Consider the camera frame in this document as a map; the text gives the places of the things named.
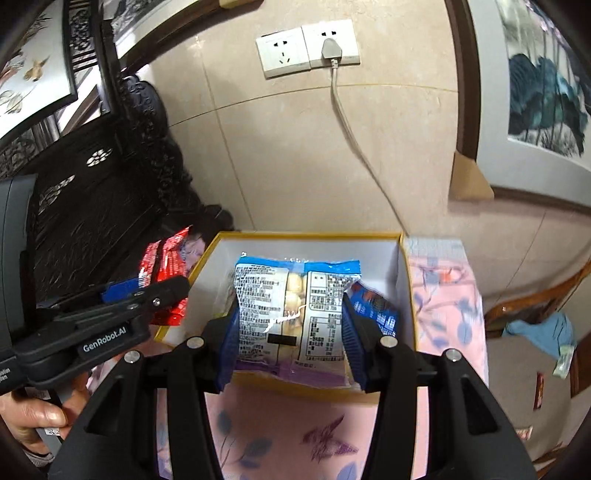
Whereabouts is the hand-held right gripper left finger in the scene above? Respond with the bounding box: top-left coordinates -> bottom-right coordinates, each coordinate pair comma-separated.
48,305 -> 242,480

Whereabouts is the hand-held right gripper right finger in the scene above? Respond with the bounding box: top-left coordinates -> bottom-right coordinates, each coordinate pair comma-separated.
342,292 -> 539,480

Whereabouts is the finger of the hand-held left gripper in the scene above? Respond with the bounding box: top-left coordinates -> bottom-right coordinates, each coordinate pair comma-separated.
48,276 -> 191,326
37,276 -> 153,309

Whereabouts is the dark red snack packet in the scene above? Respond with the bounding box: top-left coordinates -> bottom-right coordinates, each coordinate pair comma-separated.
139,226 -> 192,326

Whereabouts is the blue red snack packet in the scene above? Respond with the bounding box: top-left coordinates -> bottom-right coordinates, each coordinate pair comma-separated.
344,281 -> 400,344

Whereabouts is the yellow cardboard box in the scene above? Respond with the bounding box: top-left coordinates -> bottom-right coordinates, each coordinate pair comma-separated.
154,231 -> 421,407

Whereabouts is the blue white bean packet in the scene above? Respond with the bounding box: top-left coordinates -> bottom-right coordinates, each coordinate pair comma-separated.
231,251 -> 363,384

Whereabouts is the person's left hand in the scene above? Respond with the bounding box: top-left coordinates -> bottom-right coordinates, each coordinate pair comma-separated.
0,374 -> 95,462

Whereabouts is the carved dark wooden bench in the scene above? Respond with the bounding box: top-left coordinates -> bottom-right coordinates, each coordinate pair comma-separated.
0,69 -> 236,324

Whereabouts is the pink printed cloth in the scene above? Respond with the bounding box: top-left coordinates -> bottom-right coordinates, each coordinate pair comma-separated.
88,235 -> 490,480

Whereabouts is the wooden chair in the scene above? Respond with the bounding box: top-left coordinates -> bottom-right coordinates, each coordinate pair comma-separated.
482,265 -> 591,467

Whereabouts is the light blue cloth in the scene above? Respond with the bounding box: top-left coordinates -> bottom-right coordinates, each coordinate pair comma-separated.
502,311 -> 577,361

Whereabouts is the bird painting panel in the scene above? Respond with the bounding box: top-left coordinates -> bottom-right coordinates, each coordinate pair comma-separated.
0,0 -> 79,139

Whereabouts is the small green white packet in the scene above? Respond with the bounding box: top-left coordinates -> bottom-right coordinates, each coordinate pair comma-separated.
554,346 -> 575,380

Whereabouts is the brown framed picture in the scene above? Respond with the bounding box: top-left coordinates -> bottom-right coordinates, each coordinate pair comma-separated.
102,0 -> 259,70

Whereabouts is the framed lotus painting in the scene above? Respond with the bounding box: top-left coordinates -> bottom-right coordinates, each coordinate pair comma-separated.
445,0 -> 591,206

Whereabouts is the grey plug with cable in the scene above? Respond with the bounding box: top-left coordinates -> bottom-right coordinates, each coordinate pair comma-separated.
321,39 -> 411,238

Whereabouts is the white wall socket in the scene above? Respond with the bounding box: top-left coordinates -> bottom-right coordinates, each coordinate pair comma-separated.
256,27 -> 311,78
302,19 -> 362,70

